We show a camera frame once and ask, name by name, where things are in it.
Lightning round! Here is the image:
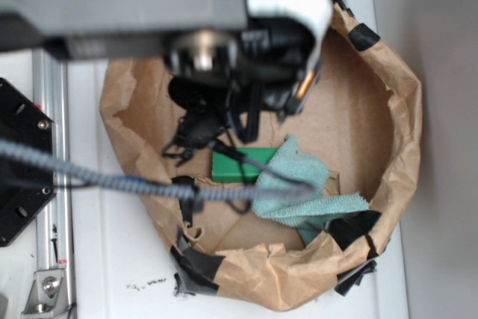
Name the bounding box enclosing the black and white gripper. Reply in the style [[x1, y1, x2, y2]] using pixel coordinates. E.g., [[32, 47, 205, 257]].
[[164, 0, 334, 117]]

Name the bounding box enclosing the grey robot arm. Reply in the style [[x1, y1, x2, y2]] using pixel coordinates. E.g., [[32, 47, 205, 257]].
[[1, 0, 333, 113]]

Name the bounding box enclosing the green rectangular block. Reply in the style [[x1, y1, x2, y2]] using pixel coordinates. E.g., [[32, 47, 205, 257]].
[[211, 147, 278, 183]]

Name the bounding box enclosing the brown paper bag tray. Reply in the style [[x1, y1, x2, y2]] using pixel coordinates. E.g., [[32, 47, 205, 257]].
[[99, 0, 423, 312]]

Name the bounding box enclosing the grey braided cable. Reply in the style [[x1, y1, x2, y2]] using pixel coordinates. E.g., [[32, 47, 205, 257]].
[[0, 138, 314, 202]]

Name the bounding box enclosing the aluminium extrusion rail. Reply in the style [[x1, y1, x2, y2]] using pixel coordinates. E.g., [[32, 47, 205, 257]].
[[20, 49, 78, 319]]

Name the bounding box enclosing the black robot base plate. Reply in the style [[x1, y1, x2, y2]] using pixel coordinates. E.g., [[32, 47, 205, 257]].
[[1, 78, 55, 247]]

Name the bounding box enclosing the metal corner bracket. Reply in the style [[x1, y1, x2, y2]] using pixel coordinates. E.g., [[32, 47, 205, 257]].
[[21, 269, 71, 318]]

